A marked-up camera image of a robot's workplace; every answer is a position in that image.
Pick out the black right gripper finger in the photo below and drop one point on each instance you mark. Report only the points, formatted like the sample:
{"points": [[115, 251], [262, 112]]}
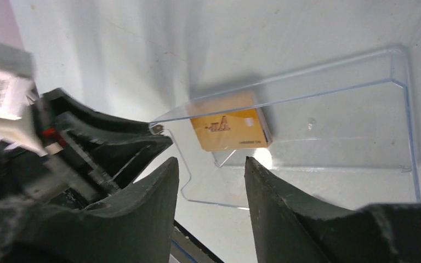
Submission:
{"points": [[289, 225]]}

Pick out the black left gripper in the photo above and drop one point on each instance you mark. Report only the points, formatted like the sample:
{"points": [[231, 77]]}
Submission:
{"points": [[89, 155]]}

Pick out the orange credit card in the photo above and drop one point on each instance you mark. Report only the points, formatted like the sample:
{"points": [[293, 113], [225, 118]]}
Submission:
{"points": [[230, 122]]}

